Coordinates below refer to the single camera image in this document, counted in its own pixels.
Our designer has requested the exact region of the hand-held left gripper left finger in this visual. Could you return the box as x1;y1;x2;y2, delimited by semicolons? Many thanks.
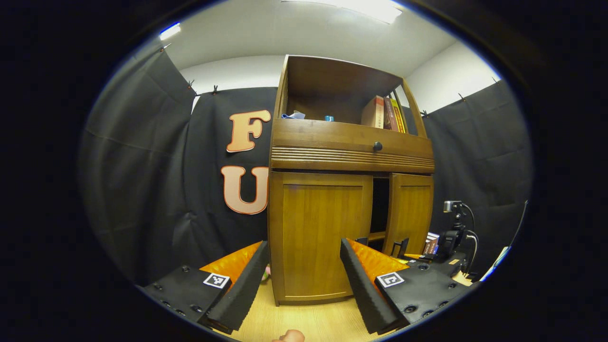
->
135;240;270;335

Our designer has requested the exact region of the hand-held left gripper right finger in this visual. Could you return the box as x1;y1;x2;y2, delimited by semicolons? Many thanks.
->
340;237;475;335

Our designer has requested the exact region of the wooden shoe cabinet door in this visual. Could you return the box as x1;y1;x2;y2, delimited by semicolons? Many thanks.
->
268;171;374;304
382;172;434;257

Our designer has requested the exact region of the wooden double-door shoe cabinet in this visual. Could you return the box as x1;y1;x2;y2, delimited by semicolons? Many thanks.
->
267;55;436;306

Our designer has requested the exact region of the wooden cabinet drawer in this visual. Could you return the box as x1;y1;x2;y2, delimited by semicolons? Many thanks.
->
270;118;436;174

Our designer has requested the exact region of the yellow book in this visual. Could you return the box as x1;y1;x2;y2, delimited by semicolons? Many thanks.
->
390;98;407;134

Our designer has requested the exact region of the dark red book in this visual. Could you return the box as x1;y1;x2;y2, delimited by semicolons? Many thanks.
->
382;97;399;132

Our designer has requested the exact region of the tan book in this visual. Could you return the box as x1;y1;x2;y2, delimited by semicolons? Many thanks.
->
361;95;385;128

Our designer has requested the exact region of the black backdrop cloth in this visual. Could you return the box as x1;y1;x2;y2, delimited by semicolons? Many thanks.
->
78;45;532;285

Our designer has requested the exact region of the large ceiling light panel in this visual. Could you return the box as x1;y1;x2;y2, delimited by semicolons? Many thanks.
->
283;0;403;24

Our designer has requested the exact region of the small ceiling light panel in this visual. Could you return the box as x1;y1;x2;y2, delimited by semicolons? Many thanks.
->
159;22;181;41

